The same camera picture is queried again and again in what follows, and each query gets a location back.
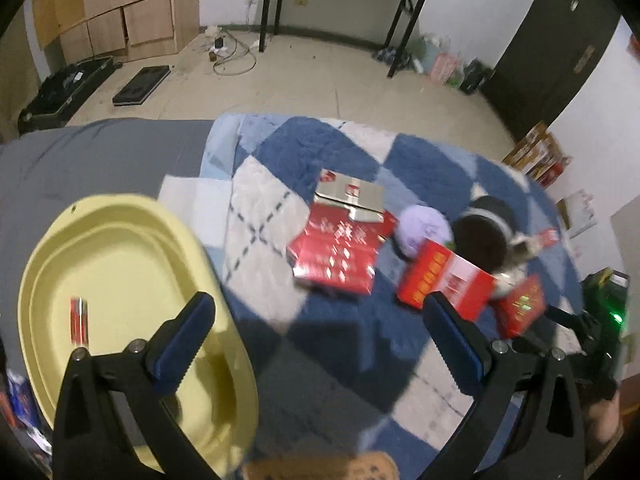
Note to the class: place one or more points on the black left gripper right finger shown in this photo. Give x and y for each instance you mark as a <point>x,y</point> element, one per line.
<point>547,440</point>

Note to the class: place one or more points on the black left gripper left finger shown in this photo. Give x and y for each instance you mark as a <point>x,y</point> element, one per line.
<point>89,439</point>

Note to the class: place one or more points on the red cigarette pack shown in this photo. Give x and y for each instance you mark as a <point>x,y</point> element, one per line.
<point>79,326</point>

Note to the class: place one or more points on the black white striped foam cylinder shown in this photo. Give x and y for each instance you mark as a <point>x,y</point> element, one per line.
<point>484,232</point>

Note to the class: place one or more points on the small red flat box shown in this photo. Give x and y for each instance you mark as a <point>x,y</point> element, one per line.
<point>522,306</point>

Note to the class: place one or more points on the yellow plastic basin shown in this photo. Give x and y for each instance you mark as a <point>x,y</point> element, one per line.
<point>136,265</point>

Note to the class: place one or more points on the red white box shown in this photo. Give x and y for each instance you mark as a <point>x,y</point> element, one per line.
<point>437,268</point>

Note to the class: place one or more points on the lavender round ball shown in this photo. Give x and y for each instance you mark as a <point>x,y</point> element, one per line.
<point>417,224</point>

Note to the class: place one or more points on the grey bed sheet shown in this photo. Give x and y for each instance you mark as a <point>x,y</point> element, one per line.
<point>45,172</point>

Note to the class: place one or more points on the red brown cigarette carton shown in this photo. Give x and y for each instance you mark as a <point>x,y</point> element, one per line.
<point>347,225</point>

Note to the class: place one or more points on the black case on floor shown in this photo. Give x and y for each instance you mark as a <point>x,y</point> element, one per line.
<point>62,94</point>

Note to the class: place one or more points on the black flat tray on floor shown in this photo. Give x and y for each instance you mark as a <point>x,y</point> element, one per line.
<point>139,88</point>

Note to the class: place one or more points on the black bag on floor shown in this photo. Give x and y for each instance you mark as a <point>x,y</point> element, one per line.
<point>475,74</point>

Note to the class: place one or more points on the pink bag on floor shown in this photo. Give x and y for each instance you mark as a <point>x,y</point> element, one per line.
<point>443,67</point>

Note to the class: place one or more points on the dark door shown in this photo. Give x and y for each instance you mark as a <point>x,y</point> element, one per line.
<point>551,56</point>

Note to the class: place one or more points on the wooden cabinet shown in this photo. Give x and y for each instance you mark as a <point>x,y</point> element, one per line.
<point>129,29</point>

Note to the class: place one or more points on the cardboard boxes by wall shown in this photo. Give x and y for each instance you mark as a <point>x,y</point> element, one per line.
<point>539,156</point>

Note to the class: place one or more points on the power strip with cables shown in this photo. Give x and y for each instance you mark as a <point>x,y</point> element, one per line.
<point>229,55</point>

